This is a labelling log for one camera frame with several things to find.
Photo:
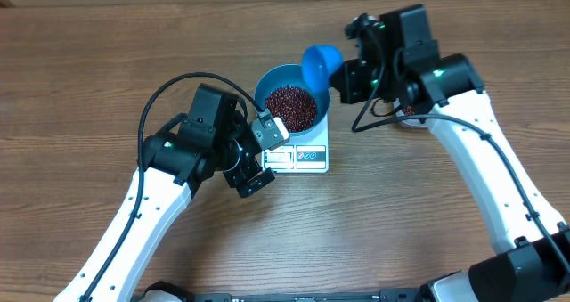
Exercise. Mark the red adzuki beans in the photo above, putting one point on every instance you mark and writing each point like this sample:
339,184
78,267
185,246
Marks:
295,106

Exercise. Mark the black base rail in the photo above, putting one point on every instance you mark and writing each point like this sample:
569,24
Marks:
166,291

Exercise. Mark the white digital kitchen scale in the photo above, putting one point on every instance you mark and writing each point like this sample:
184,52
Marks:
306,153

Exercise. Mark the teal metal bowl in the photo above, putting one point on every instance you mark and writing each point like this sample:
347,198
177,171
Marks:
289,75

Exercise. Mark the blue plastic measuring scoop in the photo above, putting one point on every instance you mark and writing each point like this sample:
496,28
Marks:
319,62

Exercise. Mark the clear plastic container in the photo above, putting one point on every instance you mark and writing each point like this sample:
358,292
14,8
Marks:
402,111

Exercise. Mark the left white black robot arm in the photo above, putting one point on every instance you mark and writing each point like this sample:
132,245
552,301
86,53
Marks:
213,136

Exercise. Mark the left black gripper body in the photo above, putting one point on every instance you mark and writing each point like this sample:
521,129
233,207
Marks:
239,167

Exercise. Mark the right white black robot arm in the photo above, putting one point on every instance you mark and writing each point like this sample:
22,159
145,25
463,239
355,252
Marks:
399,61

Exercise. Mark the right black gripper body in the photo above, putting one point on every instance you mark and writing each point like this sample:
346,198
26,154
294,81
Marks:
361,77

